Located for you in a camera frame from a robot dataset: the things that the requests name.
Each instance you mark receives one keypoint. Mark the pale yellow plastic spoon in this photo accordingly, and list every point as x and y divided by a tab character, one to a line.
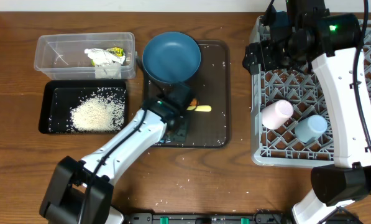
200	108

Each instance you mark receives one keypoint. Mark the light blue plastic cup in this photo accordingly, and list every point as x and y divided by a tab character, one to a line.
311	128

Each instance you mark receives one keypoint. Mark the clear plastic waste bin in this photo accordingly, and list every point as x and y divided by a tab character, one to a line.
62	57

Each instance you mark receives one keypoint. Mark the orange carrot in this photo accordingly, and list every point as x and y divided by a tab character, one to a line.
194	102

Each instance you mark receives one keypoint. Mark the pink plastic cup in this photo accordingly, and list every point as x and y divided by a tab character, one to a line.
276	114

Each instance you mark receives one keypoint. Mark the grey dishwasher rack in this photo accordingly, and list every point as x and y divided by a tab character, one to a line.
280	147

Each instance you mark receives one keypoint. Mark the dark blue plate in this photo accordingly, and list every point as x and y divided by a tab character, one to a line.
171	57

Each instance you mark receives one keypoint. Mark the light blue bowl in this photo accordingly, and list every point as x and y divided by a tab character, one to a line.
164	141

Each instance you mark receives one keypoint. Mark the pile of white rice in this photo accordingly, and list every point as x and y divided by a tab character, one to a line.
98	114

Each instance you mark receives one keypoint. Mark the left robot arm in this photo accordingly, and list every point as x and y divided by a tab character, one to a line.
81	191

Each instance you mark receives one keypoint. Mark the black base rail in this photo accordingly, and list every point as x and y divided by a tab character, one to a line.
257	218

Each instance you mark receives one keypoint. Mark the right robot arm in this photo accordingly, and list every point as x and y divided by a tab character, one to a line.
332	47

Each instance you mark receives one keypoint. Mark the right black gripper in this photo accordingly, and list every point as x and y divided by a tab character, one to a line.
253	58

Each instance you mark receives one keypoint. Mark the black plastic tray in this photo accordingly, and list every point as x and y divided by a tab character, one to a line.
61	96

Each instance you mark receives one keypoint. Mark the yellow green snack wrapper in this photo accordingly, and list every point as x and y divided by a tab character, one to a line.
103	57

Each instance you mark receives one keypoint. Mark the white paper napkin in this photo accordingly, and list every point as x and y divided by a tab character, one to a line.
107	72

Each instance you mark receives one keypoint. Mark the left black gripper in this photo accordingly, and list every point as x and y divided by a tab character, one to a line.
181	132

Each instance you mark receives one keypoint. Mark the dark brown serving tray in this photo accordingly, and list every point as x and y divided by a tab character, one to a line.
211	85

